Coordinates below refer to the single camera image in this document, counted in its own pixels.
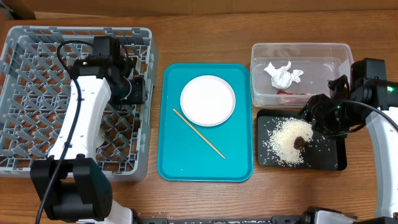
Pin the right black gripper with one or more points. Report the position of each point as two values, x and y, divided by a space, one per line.
319 112

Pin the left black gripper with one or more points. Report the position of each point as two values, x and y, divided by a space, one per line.
140 95

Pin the wooden chopstick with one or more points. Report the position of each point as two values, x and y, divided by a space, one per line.
198 133

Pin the brown food chunk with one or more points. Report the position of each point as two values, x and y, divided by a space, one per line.
300 143

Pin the red foil snack wrapper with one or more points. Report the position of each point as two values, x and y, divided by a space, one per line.
289 98

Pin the white rice pile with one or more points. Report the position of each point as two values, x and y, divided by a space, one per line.
280 143

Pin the white paper napkin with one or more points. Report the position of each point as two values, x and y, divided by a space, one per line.
281 78

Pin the white round plate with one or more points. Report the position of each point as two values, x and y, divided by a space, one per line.
207 100

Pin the white cup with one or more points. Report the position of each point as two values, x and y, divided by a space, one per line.
99 140

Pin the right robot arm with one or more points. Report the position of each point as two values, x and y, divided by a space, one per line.
365 99

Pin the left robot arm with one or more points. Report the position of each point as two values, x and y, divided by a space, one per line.
71 186

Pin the black food waste tray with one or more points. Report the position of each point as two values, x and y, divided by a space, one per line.
322 153

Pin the clear plastic waste bin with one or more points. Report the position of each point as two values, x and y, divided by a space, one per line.
320 62

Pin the grey plastic dishwasher rack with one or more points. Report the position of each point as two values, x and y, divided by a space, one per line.
35 91

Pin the teal plastic serving tray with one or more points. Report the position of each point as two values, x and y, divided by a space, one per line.
182 154

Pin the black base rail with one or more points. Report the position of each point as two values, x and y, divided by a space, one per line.
307 217

